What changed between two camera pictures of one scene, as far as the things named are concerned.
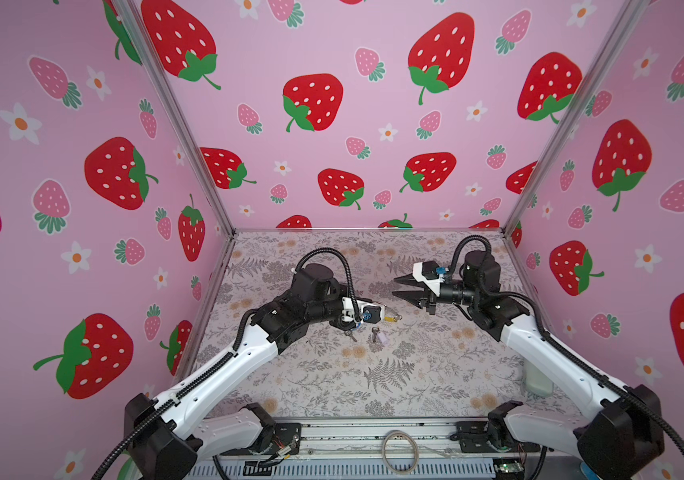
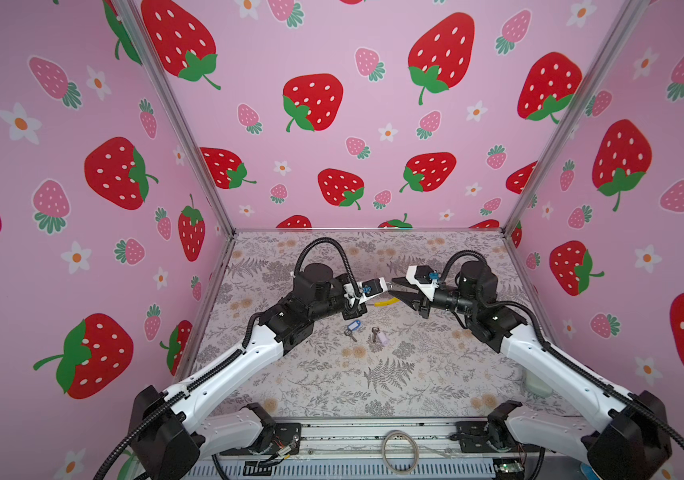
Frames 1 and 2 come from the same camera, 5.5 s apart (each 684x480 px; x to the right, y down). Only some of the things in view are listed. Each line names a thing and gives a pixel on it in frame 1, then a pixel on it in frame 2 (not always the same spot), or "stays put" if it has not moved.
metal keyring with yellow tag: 390,315 → 386,303
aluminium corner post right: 623,30 stays put
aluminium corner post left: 134,19 stays put
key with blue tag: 349,332 stays put
